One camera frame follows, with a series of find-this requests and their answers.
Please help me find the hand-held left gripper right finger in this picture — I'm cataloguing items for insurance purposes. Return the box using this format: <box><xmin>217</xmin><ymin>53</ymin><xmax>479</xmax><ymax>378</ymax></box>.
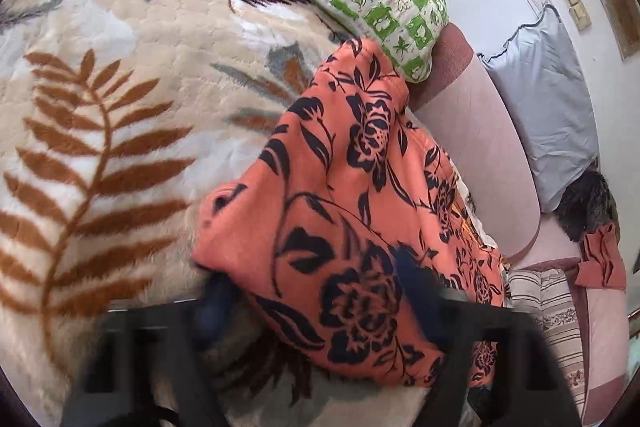
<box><xmin>395</xmin><ymin>247</ymin><xmax>568</xmax><ymax>427</ymax></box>

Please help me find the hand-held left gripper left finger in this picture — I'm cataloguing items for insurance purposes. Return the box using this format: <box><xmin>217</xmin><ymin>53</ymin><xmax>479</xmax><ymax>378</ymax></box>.
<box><xmin>60</xmin><ymin>279</ymin><xmax>238</xmax><ymax>427</ymax></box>

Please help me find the orange floral shirt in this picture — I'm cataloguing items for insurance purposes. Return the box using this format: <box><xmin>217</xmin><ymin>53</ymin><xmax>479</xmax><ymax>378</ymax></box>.
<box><xmin>192</xmin><ymin>38</ymin><xmax>511</xmax><ymax>390</ymax></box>

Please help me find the striped sofa cushion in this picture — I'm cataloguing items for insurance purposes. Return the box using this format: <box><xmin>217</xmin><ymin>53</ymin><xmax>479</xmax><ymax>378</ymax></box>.
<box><xmin>506</xmin><ymin>268</ymin><xmax>587</xmax><ymax>413</ymax></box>

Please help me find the salmon cloth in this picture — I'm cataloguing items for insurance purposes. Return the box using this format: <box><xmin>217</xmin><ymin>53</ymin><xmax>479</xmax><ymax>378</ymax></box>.
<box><xmin>574</xmin><ymin>223</ymin><xmax>628</xmax><ymax>290</ymax></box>

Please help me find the dark furry cloth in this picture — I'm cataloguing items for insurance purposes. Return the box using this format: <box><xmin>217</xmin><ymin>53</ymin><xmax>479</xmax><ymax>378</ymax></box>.
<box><xmin>556</xmin><ymin>167</ymin><xmax>620</xmax><ymax>243</ymax></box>

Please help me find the grey pillow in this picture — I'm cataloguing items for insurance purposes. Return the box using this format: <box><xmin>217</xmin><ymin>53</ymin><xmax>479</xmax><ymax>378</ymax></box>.
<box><xmin>477</xmin><ymin>4</ymin><xmax>601</xmax><ymax>214</ymax></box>

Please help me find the leaf print blanket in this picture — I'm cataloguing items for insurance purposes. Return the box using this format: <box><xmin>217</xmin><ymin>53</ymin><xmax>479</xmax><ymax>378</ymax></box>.
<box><xmin>0</xmin><ymin>0</ymin><xmax>506</xmax><ymax>427</ymax></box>

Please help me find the framed wall plaque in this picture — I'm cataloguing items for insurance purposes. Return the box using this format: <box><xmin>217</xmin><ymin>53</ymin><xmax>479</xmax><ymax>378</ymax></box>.
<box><xmin>591</xmin><ymin>0</ymin><xmax>640</xmax><ymax>60</ymax></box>

